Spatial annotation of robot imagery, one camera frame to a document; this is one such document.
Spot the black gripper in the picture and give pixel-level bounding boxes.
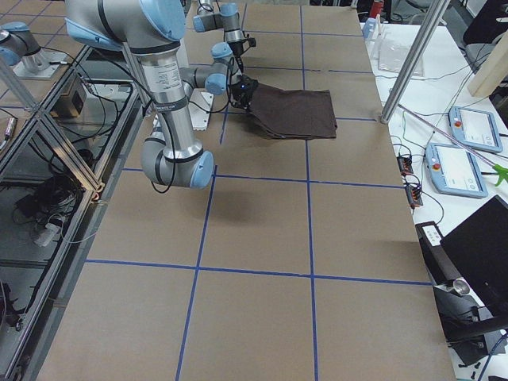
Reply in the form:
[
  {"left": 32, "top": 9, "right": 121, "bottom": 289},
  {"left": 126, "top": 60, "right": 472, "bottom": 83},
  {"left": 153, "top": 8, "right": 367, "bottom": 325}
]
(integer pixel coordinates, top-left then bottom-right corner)
[
  {"left": 230, "top": 75, "right": 259, "bottom": 111},
  {"left": 230, "top": 40, "right": 244, "bottom": 60}
]

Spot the dark brown t-shirt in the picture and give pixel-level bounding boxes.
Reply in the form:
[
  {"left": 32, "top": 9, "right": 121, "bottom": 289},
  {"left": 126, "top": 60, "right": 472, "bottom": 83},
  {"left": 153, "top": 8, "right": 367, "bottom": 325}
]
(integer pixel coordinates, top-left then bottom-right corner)
[{"left": 248, "top": 83, "right": 337, "bottom": 140}]

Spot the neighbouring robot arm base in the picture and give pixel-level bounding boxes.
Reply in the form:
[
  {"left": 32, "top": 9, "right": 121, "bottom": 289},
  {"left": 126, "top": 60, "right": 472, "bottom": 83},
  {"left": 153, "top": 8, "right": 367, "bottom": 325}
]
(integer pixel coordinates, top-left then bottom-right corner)
[{"left": 1, "top": 21, "right": 67, "bottom": 80}]

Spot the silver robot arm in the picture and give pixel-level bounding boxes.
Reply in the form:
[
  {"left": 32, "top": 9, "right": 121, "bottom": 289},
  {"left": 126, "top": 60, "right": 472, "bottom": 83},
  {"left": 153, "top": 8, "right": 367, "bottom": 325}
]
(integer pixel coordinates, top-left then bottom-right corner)
[
  {"left": 193, "top": 1, "right": 248, "bottom": 63},
  {"left": 66, "top": 1, "right": 258, "bottom": 189}
]

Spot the clear acrylic rack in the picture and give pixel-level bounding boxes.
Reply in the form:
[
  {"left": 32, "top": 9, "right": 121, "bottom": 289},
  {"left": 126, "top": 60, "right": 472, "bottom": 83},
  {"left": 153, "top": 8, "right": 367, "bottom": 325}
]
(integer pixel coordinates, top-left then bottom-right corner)
[{"left": 360, "top": 20, "right": 420, "bottom": 79}]

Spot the brown paper table cover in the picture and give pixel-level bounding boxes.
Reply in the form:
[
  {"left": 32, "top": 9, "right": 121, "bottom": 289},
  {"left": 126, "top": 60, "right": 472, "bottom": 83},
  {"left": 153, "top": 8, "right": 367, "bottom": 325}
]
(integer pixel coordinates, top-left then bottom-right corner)
[{"left": 37, "top": 4, "right": 455, "bottom": 380}]

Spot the black terminal block strip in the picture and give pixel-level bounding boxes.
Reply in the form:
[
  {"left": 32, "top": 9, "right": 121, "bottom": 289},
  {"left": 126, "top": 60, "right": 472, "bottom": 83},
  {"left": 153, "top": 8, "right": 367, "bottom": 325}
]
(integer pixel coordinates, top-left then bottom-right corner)
[{"left": 396, "top": 155, "right": 423, "bottom": 210}]

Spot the near blue teach pendant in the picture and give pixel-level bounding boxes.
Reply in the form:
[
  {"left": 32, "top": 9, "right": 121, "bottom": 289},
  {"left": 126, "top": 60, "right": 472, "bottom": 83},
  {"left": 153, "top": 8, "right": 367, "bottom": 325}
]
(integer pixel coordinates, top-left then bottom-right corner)
[{"left": 425, "top": 143, "right": 488, "bottom": 198}]

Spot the blue teach pendant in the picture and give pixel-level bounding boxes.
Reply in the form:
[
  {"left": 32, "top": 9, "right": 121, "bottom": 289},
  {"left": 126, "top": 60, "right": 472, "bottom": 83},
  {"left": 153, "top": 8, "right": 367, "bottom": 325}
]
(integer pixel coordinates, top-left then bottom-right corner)
[
  {"left": 425, "top": 143, "right": 488, "bottom": 198},
  {"left": 448, "top": 106, "right": 503, "bottom": 153}
]

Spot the far blue teach pendant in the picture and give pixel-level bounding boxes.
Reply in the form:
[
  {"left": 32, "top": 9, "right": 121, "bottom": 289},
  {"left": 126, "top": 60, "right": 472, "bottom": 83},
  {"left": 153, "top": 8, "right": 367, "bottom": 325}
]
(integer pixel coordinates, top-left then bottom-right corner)
[{"left": 448, "top": 106, "right": 503, "bottom": 153}]

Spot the black box with white label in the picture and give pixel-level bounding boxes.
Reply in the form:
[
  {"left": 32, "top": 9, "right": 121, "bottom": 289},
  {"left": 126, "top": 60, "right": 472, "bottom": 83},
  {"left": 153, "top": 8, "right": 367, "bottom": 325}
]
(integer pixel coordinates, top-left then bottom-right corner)
[{"left": 415, "top": 221, "right": 462, "bottom": 285}]

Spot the black monitor on stand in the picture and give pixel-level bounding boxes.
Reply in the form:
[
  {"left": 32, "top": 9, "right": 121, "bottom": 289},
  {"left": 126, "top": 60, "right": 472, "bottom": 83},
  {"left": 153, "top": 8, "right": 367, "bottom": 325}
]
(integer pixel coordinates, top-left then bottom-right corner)
[{"left": 436, "top": 195, "right": 507, "bottom": 365}]

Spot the aluminium profile post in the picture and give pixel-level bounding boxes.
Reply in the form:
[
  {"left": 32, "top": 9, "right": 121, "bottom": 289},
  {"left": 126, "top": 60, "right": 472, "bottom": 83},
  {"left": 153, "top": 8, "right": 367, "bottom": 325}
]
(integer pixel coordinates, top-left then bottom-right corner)
[{"left": 380, "top": 0, "right": 450, "bottom": 124}]

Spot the green handled reacher stick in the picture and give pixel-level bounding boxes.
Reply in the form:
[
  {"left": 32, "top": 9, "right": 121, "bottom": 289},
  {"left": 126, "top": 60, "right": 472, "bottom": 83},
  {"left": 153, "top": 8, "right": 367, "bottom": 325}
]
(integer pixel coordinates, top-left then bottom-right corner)
[{"left": 398, "top": 104, "right": 507, "bottom": 187}]

